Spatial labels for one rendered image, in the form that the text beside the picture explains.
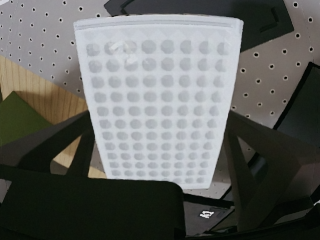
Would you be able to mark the white multi-well plate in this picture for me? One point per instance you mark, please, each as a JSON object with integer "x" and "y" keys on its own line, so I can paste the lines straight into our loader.
{"x": 152, "y": 129}

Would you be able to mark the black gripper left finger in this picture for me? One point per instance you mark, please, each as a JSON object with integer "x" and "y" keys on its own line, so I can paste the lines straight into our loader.
{"x": 35, "y": 151}

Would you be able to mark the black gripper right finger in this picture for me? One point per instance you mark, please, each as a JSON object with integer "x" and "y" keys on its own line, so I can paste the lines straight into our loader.
{"x": 294, "y": 169}

